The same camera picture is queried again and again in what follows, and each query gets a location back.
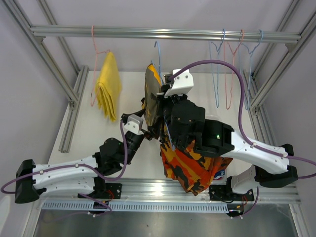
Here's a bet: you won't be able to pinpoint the left aluminium frame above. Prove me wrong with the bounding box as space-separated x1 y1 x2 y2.
0 0 89 153

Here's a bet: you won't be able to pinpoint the white slotted cable duct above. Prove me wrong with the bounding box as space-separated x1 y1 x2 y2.
42 200 229 213

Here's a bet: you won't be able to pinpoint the orange brown camouflage trousers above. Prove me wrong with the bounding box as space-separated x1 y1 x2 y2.
160 141 233 196

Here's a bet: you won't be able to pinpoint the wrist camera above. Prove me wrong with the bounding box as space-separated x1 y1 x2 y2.
171 70 194 94
124 115 144 135

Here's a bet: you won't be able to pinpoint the aluminium frame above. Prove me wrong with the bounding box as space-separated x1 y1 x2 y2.
0 0 89 153
245 0 316 145

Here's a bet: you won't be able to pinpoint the aluminium hanging rail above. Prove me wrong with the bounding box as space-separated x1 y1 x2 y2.
31 25 302 44

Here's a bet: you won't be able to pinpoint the right aluminium frame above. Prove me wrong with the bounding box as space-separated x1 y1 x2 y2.
245 0 316 145

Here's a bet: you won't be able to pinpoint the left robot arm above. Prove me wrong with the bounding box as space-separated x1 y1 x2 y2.
15 109 145 204

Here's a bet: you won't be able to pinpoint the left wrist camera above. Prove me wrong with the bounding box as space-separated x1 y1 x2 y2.
124 115 144 135

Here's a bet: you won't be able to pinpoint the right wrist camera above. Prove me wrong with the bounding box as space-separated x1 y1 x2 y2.
171 70 194 94

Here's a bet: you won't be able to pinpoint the grey yellow camouflage trousers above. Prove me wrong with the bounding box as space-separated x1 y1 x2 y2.
142 63 162 140

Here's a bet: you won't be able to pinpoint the blue white patterned trousers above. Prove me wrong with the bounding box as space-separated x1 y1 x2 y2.
214 169 225 180

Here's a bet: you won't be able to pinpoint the blue hanger with orange trousers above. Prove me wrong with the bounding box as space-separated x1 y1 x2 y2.
208 29 226 108

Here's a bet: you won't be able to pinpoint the pink wire hanger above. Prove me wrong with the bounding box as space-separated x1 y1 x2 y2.
90 25 109 107

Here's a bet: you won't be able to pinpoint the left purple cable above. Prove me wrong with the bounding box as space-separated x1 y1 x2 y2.
0 120 129 195

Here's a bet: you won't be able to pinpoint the blue hanger with camo trousers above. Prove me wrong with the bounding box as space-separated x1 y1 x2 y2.
154 40 175 151

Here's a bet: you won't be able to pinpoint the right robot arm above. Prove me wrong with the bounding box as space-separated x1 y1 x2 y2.
158 93 298 200

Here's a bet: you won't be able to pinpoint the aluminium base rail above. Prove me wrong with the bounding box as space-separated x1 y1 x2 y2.
31 179 301 203

